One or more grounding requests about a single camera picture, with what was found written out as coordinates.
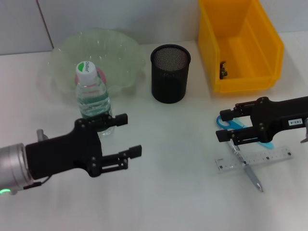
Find transparent plastic ruler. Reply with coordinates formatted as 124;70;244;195
215;146;294;174

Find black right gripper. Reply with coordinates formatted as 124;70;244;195
216;96;308;146

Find black mesh pen holder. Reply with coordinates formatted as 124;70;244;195
150;44;192;104

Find yellow plastic storage bin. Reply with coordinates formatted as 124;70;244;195
197;0;285;94

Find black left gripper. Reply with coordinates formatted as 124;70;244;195
25;113;142;180

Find green plastic wrapper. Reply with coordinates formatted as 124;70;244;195
219;60;229;80

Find blue scissors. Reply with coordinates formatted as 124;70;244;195
216;115;274;150

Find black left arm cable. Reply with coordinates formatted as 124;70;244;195
23;175;52;191

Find clear green-label water bottle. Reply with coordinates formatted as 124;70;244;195
76;61;114;138

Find pink toy peach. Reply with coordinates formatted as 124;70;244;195
74;68;108;85

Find silver clear ballpoint pen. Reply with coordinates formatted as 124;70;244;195
227;141;264;193

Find pale green glass fruit bowl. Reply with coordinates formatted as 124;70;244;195
36;28;147;97

